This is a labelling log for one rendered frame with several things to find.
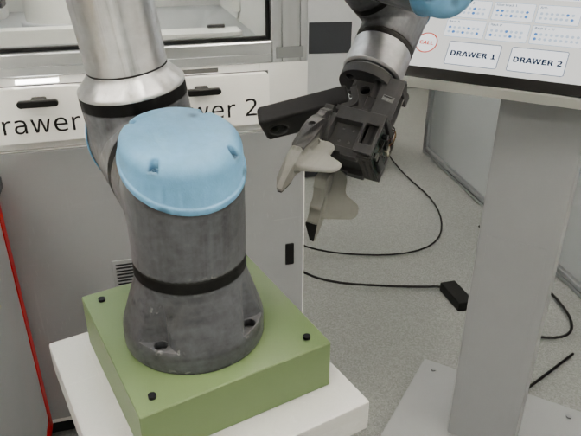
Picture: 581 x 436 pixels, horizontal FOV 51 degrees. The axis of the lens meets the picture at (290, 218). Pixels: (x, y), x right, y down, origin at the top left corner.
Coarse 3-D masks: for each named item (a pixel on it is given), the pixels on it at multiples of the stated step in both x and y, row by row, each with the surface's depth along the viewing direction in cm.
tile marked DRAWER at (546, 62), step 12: (516, 48) 105; (528, 48) 104; (516, 60) 104; (528, 60) 103; (540, 60) 103; (552, 60) 102; (564, 60) 101; (516, 72) 104; (528, 72) 103; (540, 72) 102; (552, 72) 101; (564, 72) 101
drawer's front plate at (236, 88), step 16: (192, 80) 124; (208, 80) 125; (224, 80) 126; (240, 80) 126; (256, 80) 127; (208, 96) 126; (224, 96) 127; (240, 96) 128; (256, 96) 129; (224, 112) 129; (240, 112) 129; (256, 112) 130
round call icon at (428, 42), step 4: (424, 32) 113; (428, 32) 112; (432, 32) 112; (436, 32) 112; (424, 36) 112; (428, 36) 112; (432, 36) 112; (436, 36) 111; (420, 40) 112; (424, 40) 112; (428, 40) 112; (432, 40) 111; (436, 40) 111; (420, 44) 112; (424, 44) 112; (428, 44) 112; (432, 44) 111; (436, 44) 111; (416, 48) 112; (420, 48) 112; (424, 48) 112; (428, 48) 111; (432, 48) 111; (436, 48) 111; (420, 52) 112; (424, 52) 111; (428, 52) 111; (432, 52) 111
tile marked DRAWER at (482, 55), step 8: (448, 48) 110; (456, 48) 109; (464, 48) 109; (472, 48) 108; (480, 48) 107; (488, 48) 107; (496, 48) 106; (448, 56) 109; (456, 56) 109; (464, 56) 108; (472, 56) 108; (480, 56) 107; (488, 56) 106; (496, 56) 106; (448, 64) 109; (456, 64) 108; (464, 64) 108; (472, 64) 107; (480, 64) 107; (488, 64) 106; (496, 64) 105
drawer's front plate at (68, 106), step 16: (0, 96) 116; (16, 96) 116; (32, 96) 117; (48, 96) 118; (64, 96) 119; (0, 112) 117; (16, 112) 118; (32, 112) 118; (48, 112) 119; (64, 112) 120; (80, 112) 121; (0, 128) 118; (32, 128) 120; (48, 128) 120; (64, 128) 121; (80, 128) 122; (0, 144) 119
